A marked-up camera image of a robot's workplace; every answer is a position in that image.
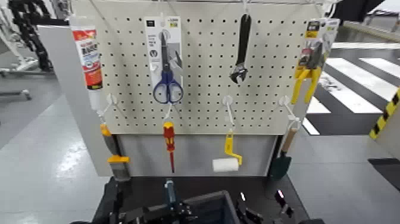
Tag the panel with black-yellow hazard tape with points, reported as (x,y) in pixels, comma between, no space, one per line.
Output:
(386,114)

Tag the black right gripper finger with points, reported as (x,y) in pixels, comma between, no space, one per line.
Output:
(283,204)
(247,214)

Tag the dark blue-grey plastic crate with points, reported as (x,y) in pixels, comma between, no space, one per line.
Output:
(215,209)

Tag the grey backing panel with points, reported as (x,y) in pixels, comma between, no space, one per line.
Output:
(193,156)

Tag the red white sealant tube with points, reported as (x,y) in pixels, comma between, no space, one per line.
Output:
(89,59)

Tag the black bulky equipment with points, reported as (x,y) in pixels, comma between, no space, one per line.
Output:
(353,9)

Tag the white pegboard hook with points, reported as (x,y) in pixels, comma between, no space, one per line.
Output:
(227,100)
(168,111)
(111,99)
(245,7)
(284,100)

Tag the teal plastic object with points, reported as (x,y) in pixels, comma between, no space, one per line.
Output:
(170,190)

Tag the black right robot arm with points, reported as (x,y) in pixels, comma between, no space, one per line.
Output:
(311,221)

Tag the black floor mat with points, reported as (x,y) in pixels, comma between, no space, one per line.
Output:
(387,173)

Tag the black machine frame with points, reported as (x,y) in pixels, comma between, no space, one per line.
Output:
(29,34)

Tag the black adjustable wrench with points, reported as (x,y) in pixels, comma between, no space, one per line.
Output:
(243,47)

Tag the white metal frame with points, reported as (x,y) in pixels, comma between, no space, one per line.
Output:
(18,61)

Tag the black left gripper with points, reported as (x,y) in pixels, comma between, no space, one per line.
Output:
(147,217)

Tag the beige perforated pegboard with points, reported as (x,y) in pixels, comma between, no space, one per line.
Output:
(203,78)

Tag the red yellow screwdriver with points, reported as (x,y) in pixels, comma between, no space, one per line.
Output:
(169,137)

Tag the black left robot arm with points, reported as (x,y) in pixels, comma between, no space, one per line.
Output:
(104,206)

